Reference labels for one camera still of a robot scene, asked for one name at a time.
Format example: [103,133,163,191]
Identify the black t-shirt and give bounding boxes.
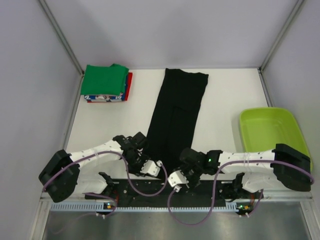
[145,68,209,173]

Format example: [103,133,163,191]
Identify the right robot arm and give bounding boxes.
[177,143,314,198]

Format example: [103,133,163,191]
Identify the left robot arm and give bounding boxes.
[38,132,160,203]

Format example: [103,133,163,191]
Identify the blue printed folded t-shirt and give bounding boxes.
[83,74,131,103]

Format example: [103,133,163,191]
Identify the lime green plastic bin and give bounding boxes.
[239,107,311,157]

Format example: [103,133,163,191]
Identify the red folded t-shirt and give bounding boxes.
[86,72,134,104]

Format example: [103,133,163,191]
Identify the green folded t-shirt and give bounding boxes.
[80,63,129,96]

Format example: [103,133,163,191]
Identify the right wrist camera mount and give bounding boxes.
[167,170,189,193]

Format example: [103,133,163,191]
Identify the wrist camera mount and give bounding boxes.
[140,160,163,178]
[167,170,189,193]

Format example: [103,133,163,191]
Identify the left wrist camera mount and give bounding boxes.
[140,160,163,178]

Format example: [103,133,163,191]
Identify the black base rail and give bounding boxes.
[84,178,241,207]

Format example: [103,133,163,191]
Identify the aluminium front frame rail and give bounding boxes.
[40,190,314,202]

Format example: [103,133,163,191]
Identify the grey slotted cable duct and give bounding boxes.
[50,201,250,213]

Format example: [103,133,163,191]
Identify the left aluminium frame post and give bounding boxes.
[37,0,84,76]

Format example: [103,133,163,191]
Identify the aluminium frame post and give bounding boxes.
[258,0,307,74]
[37,0,84,76]

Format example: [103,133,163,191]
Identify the right aluminium frame post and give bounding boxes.
[258,0,307,74]

